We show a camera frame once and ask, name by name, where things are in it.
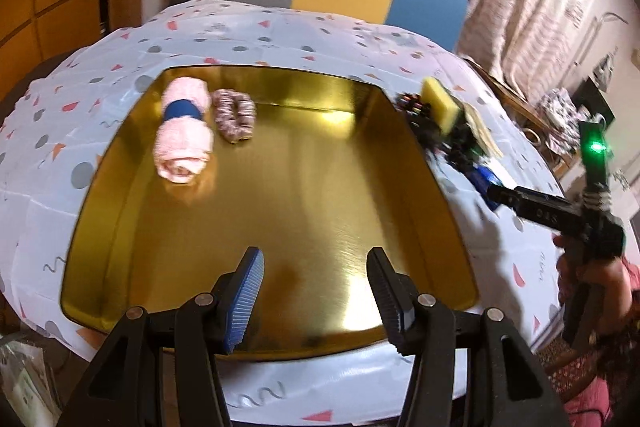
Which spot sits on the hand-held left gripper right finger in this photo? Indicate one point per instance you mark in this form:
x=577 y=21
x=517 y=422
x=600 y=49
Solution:
x=385 y=294

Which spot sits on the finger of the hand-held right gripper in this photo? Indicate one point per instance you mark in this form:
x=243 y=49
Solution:
x=487 y=184

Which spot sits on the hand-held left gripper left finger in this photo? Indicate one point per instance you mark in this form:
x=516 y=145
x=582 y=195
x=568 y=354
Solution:
x=245 y=297

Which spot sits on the yellow green sponge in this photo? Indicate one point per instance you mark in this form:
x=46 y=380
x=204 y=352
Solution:
x=440 y=102

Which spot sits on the gold metal tray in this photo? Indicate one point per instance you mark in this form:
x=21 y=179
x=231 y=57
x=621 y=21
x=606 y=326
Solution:
x=300 y=187

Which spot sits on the person's right hand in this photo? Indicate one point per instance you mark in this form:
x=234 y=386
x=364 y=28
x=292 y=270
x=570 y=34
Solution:
x=612 y=292

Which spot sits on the black green fabric item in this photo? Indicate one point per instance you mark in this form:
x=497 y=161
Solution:
x=462 y=142

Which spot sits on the cream cloth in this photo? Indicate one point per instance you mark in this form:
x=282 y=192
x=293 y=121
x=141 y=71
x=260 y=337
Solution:
x=482 y=127

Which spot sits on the wooden side table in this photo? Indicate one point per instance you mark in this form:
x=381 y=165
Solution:
x=520 y=107

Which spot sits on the patterned fabric bundle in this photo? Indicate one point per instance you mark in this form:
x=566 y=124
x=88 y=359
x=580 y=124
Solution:
x=560 y=107

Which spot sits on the person's red patterned clothing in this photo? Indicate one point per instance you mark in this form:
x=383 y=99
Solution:
x=615 y=382

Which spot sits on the pink rolled towel blue band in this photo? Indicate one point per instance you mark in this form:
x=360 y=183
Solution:
x=182 y=147

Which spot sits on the pink patterned scrunchie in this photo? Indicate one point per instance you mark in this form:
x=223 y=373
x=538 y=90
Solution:
x=225 y=122

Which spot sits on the clear plastic bag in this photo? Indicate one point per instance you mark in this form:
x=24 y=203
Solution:
x=25 y=382

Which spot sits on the white patterned tablecloth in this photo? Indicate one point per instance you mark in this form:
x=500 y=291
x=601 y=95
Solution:
x=280 y=39

